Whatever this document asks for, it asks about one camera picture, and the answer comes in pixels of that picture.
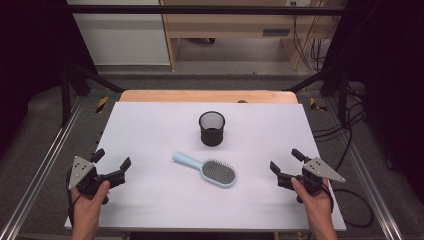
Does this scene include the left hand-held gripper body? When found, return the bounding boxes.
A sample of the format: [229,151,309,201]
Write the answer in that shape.
[68,155,108,198]

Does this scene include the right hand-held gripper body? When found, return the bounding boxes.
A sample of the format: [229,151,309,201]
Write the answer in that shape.
[294,157,347,196]

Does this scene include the light blue hairbrush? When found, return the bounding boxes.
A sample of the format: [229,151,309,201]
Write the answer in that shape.
[171,151,238,189]

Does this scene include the black mesh pen holder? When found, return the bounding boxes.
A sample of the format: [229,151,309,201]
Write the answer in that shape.
[198,110,226,148]

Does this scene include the person's right hand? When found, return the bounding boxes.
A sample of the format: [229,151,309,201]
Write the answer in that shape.
[290,177,334,221]

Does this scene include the person's left hand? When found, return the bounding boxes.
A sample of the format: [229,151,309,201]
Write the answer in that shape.
[70,180,111,223]

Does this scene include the yellow black tape marker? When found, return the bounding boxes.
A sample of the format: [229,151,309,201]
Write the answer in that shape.
[95,95,110,114]
[309,97,328,113]

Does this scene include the black metal stand strut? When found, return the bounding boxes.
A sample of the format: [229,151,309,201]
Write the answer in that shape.
[59,63,126,128]
[286,63,349,125]

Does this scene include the wooden table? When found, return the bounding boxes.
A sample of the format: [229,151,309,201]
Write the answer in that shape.
[119,89,299,104]

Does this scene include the white cabinet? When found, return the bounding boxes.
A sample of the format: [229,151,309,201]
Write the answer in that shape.
[66,0,171,66]

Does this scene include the black curtain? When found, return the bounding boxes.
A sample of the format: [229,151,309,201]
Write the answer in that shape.
[0,0,98,151]
[324,0,424,194]

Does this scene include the grey desk label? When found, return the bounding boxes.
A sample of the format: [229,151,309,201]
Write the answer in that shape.
[262,28,290,37]

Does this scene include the light wooden desk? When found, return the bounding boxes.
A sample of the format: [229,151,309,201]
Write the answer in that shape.
[159,0,344,72]

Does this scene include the left hand-held gripper cable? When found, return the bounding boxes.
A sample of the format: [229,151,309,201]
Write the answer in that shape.
[65,169,83,228]

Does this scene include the hand-held gripper cable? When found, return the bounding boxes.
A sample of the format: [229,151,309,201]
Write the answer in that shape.
[319,181,375,229]
[65,169,83,228]

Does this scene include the aluminium floor rail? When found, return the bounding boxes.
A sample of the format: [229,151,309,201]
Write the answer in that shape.
[328,99,405,240]
[0,96,84,240]

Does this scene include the black floor cables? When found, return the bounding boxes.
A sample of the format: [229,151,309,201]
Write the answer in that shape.
[313,84,368,172]

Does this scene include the right hand-held gripper cable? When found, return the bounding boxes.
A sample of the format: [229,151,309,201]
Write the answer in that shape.
[319,181,375,229]

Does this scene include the bundle of hanging cables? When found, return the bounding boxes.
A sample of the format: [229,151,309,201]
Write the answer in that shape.
[291,1,334,73]

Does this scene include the black horizontal frame bar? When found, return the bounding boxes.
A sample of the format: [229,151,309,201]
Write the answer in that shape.
[66,4,348,16]

